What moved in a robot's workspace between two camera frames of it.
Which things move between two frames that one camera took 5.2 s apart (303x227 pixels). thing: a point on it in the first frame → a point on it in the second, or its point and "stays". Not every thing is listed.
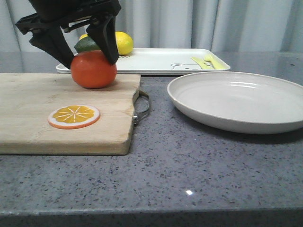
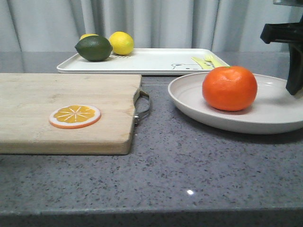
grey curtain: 242,26 stays
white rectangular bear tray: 167,61 stays
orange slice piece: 73,117 stays
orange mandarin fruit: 92,69 → 229,88
